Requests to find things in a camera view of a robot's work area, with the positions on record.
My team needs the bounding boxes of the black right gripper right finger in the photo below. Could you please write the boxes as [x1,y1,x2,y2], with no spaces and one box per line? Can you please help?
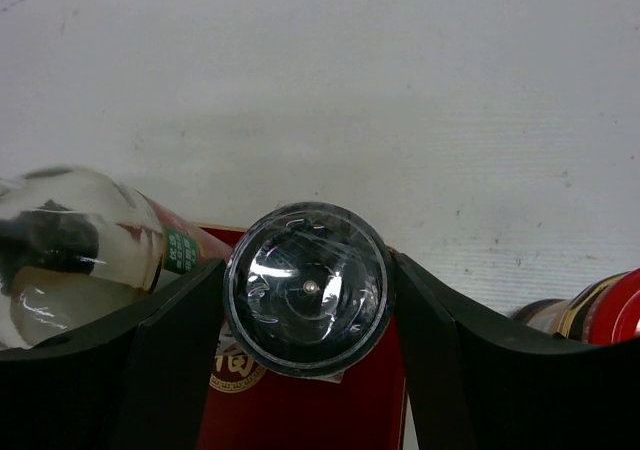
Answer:
[394,254,639,449]

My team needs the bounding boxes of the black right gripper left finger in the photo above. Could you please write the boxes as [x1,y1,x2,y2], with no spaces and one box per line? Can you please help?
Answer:
[1,260,225,449]

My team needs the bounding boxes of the amber orange label bottle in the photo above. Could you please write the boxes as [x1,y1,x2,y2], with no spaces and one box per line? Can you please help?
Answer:
[511,270,639,345]

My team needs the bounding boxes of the red label tall bottle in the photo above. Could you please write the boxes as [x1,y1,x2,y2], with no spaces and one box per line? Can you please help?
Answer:
[1,166,231,350]

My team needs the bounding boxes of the grinder jar dark lid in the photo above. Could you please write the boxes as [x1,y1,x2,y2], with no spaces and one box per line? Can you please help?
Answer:
[222,201,395,379]

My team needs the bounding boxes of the red lacquer tray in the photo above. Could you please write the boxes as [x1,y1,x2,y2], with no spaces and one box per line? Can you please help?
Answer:
[194,223,419,450]

